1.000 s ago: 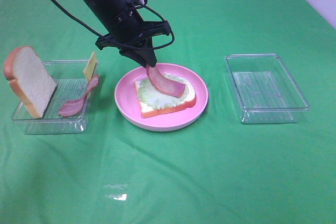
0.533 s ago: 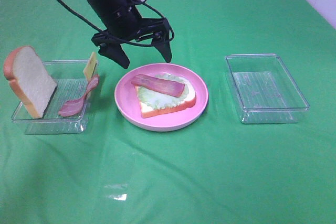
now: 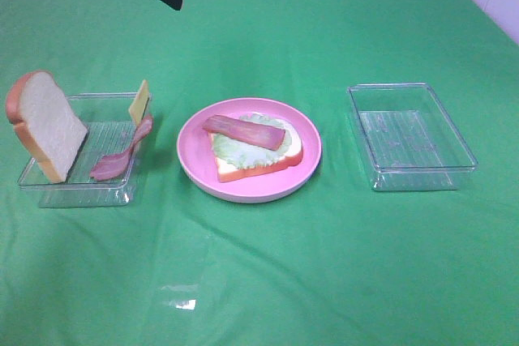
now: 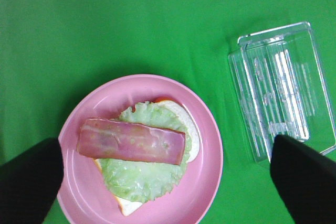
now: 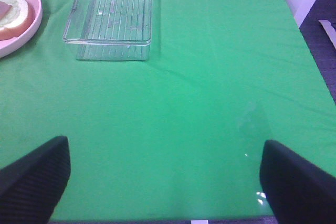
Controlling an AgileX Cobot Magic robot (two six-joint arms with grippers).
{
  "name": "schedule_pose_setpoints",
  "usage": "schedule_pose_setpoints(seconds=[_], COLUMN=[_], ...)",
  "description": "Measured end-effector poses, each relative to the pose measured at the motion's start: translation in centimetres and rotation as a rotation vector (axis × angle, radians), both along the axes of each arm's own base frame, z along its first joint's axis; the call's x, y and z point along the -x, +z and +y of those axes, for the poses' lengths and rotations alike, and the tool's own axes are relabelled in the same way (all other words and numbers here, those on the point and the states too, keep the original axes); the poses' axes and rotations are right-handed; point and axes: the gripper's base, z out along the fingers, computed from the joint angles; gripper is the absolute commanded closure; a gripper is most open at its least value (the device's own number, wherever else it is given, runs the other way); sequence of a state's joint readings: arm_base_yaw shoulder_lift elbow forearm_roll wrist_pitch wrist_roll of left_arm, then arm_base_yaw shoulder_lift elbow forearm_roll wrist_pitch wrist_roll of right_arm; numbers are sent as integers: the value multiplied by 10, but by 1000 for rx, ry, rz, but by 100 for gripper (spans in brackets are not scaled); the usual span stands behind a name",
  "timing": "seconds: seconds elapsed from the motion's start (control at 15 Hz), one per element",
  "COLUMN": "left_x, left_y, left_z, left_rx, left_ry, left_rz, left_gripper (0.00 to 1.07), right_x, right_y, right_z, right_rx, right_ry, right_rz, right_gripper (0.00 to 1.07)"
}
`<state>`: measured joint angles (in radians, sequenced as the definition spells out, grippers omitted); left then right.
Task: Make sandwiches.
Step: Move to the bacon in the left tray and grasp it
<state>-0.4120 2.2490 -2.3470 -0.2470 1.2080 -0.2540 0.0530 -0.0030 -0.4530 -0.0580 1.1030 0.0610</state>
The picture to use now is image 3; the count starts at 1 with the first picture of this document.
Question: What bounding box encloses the bacon strip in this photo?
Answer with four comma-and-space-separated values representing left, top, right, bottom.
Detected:
89, 114, 153, 181
202, 115, 285, 150

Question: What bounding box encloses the green lettuce leaf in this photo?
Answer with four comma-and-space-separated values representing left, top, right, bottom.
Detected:
209, 113, 302, 173

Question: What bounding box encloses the bread slice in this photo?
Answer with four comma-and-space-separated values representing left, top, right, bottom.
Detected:
6, 70, 88, 183
207, 131, 303, 182

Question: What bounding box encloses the yellow cheese slice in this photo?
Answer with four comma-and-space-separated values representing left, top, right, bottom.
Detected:
128, 79, 150, 127

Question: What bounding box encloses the left clear plastic tray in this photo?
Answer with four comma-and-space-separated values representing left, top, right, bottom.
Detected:
18, 92, 148, 208

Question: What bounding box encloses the clear plastic tray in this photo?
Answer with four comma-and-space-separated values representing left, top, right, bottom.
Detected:
346, 83, 478, 191
18, 92, 148, 208

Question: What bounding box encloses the pink round plate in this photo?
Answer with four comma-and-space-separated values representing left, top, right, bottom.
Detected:
177, 97, 322, 203

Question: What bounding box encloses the right clear plastic tray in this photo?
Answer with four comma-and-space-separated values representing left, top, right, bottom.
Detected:
346, 83, 478, 191

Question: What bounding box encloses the clear tape strip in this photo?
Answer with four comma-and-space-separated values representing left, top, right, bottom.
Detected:
153, 233, 210, 312

